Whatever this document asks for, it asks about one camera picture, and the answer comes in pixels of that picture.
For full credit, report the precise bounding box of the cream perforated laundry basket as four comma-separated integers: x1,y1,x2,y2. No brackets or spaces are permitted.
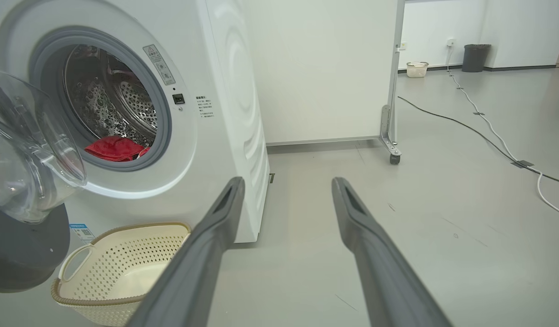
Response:
51,222,192,327

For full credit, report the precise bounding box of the steel perforated washer drum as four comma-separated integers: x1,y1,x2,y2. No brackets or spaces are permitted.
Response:
63,44,158,148

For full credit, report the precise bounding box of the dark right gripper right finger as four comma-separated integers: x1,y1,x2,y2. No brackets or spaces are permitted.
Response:
331,177,452,327

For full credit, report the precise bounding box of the blue white energy label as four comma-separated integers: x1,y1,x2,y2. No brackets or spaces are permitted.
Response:
69,223,96,243

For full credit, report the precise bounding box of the wheeled metal stand leg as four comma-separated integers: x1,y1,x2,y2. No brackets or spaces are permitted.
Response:
241,0,406,158

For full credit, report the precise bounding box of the grey rubber door gasket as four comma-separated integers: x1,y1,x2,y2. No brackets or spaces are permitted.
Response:
29,26,173,172

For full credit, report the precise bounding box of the white front-load washing machine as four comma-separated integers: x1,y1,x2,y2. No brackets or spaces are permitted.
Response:
0,0,272,243

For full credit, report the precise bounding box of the dark grey trash bin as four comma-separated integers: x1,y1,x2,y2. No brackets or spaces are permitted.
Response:
462,44,492,73

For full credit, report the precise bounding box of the round glass washing machine door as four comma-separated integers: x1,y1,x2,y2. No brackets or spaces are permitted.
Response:
0,66,88,293

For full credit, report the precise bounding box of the red white-trimmed garment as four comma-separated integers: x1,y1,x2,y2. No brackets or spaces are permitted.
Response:
84,135,151,163

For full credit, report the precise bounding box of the small white woven basket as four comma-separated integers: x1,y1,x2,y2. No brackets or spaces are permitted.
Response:
406,62,429,78

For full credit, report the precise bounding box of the white floor cable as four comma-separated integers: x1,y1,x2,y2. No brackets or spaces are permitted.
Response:
445,43,559,219

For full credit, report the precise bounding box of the printed text notice label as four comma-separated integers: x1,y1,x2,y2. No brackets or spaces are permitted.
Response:
196,95,213,119

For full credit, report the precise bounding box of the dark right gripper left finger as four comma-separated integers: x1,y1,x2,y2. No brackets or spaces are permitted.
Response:
127,177,246,327

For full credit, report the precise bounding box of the grey warning sticker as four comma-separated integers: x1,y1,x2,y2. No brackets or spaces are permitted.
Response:
143,44,176,86

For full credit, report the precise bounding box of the black floor cable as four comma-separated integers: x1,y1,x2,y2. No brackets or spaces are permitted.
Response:
397,95,559,187

